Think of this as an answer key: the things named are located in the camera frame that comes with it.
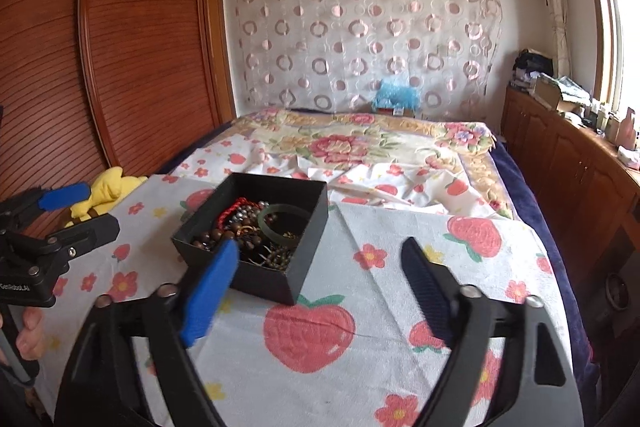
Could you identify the black jewelry box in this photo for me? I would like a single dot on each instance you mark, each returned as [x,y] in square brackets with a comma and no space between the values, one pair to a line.
[229,213]

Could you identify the yellow plush toy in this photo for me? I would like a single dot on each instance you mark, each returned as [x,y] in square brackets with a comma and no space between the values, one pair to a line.
[106,191]

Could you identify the wooden side cabinet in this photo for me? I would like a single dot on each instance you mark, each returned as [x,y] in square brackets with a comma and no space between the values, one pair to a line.
[589,199]

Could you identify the pink circle patterned curtain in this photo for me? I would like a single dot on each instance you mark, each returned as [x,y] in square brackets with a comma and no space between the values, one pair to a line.
[338,56]

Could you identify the green jade bangle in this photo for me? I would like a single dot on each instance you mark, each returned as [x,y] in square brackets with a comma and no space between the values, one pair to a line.
[283,224]

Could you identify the clutter pile on cabinet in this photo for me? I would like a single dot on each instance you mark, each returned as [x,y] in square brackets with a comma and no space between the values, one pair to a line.
[532,74]

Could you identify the person's left hand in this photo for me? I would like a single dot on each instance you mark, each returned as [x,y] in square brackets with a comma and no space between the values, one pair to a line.
[30,340]

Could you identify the brown louvered wardrobe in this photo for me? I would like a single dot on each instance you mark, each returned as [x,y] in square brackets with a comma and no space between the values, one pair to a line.
[88,85]

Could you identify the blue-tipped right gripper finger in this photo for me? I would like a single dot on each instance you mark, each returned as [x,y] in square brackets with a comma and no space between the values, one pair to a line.
[50,199]

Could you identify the white strawberry print towel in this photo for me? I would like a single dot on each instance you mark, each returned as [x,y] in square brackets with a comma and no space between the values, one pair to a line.
[352,351]

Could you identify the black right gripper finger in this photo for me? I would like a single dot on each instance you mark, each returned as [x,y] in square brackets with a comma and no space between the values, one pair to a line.
[78,240]

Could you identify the strawberry print bed sheet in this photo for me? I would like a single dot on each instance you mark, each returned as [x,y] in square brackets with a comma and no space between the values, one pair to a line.
[395,171]

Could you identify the blue bubble wrap bundle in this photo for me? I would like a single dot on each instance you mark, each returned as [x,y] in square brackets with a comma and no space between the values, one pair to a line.
[396,95]

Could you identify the floral beige blanket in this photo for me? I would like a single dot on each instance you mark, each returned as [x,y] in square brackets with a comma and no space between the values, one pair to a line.
[472,141]

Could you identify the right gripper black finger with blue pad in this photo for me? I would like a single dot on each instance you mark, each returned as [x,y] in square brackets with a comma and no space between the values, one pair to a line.
[102,386]
[535,384]

